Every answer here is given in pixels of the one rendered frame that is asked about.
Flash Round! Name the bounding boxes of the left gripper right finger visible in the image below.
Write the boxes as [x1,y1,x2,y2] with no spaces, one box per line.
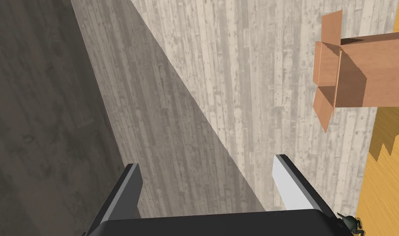
[272,154,337,218]

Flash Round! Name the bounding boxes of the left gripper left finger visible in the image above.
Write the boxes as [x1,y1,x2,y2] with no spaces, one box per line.
[86,163,144,236]

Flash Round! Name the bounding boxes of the small dark green figurine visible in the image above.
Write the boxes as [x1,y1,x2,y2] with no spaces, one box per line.
[337,212,365,235]

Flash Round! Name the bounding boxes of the brown cardboard box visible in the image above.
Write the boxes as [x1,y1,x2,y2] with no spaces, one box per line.
[312,9,399,133]

